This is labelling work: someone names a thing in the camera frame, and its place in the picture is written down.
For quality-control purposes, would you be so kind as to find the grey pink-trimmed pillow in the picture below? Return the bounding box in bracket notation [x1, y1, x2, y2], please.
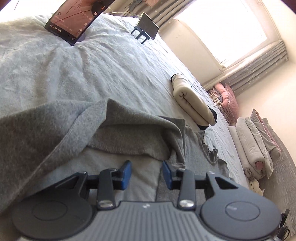
[250, 109, 281, 155]

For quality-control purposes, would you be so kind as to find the pink hanging jacket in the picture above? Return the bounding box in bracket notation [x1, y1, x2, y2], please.
[144, 0, 159, 8]

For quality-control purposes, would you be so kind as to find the folded grey quilt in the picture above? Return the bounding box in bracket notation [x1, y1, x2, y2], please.
[245, 117, 281, 179]

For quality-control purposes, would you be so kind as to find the grey knit sweater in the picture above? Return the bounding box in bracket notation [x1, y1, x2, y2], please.
[1, 99, 230, 211]

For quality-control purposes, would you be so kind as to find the folded beige garment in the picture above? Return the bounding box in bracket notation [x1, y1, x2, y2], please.
[171, 73, 217, 130]

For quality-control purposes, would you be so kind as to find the striped folded blanket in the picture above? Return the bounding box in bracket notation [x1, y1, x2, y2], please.
[208, 88, 232, 125]

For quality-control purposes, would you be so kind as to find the white charging cable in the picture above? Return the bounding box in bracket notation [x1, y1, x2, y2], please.
[105, 6, 142, 20]

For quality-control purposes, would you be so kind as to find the upright smartphone playing video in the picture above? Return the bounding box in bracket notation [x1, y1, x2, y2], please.
[45, 0, 114, 46]

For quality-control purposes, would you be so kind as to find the grey star curtain left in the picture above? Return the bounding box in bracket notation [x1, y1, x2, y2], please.
[122, 0, 194, 29]

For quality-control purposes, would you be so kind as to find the landscape smartphone on stand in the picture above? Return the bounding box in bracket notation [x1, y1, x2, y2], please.
[137, 13, 159, 40]

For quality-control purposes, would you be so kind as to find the grey star curtain right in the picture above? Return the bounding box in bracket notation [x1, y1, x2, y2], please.
[203, 40, 288, 95]

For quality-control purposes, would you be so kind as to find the white plush toy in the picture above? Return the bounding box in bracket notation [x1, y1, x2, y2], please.
[249, 179, 264, 196]

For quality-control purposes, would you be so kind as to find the blue folding phone stand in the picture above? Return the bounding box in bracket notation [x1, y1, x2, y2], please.
[130, 26, 151, 45]

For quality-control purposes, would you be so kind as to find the folded white quilt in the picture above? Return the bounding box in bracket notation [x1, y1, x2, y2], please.
[228, 117, 274, 180]

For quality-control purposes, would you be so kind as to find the grey star curtain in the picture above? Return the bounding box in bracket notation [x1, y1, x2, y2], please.
[122, 0, 194, 29]
[203, 40, 288, 95]

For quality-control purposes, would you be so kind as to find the round dark phone stand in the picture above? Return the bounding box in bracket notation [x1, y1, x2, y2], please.
[76, 33, 86, 43]

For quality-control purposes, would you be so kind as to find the window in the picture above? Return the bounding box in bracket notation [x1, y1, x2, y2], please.
[176, 0, 280, 68]

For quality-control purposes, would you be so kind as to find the pink pillow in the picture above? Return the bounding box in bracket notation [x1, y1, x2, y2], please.
[215, 83, 239, 126]

